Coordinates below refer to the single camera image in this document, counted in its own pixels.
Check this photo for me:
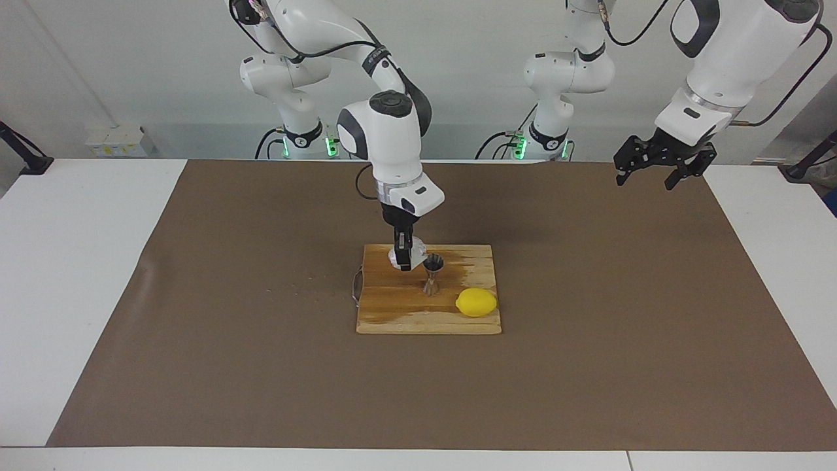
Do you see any black base cable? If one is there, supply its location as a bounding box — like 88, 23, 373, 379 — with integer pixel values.
476, 130, 525, 160
254, 128, 283, 160

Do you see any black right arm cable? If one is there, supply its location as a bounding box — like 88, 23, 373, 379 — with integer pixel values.
226, 0, 432, 200

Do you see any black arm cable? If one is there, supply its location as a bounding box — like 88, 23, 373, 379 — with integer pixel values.
226, 0, 432, 200
602, 0, 826, 128

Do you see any yellow lemon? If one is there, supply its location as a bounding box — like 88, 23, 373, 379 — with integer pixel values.
455, 287, 499, 319

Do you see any wooden cutting board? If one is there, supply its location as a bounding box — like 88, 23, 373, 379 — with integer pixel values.
352, 244, 503, 336

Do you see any steel jigger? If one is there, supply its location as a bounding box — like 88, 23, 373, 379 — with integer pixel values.
422, 254, 446, 297

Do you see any clear plastic cup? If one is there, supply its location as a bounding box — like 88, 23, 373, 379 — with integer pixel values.
388, 237, 428, 269

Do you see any white box stack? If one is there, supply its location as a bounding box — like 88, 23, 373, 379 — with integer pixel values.
85, 124, 156, 158

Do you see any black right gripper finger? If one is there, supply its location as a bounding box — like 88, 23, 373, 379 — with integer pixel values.
392, 226, 417, 272

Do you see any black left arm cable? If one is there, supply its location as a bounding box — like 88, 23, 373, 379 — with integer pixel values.
602, 0, 826, 128

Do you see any brown table mat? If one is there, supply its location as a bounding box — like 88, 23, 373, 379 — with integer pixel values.
46, 159, 837, 452

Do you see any black stand clamp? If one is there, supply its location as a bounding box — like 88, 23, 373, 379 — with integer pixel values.
778, 130, 837, 183
0, 121, 54, 176

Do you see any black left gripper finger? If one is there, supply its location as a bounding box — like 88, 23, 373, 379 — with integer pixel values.
613, 135, 648, 188
664, 144, 717, 192

